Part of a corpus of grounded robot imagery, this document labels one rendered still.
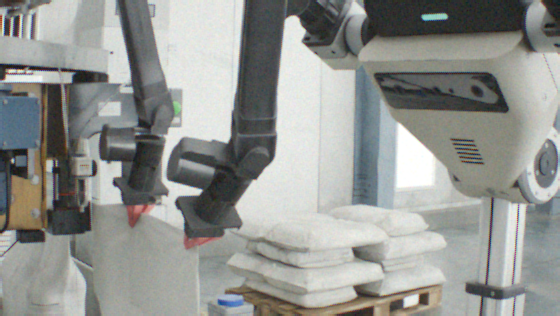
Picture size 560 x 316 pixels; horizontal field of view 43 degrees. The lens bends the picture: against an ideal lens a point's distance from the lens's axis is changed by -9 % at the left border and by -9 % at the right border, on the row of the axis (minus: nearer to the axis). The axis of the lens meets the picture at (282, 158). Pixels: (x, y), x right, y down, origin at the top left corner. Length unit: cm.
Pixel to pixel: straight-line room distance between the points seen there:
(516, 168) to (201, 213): 58
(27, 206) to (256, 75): 73
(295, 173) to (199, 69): 139
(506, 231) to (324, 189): 588
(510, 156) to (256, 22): 58
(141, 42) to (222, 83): 522
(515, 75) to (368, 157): 631
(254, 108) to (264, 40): 11
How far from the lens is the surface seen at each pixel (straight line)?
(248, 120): 107
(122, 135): 141
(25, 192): 161
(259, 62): 103
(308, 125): 715
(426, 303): 504
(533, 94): 128
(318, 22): 153
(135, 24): 137
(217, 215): 119
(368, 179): 753
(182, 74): 638
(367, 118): 753
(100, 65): 169
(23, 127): 133
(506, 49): 124
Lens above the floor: 129
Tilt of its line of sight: 4 degrees down
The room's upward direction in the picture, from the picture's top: 1 degrees clockwise
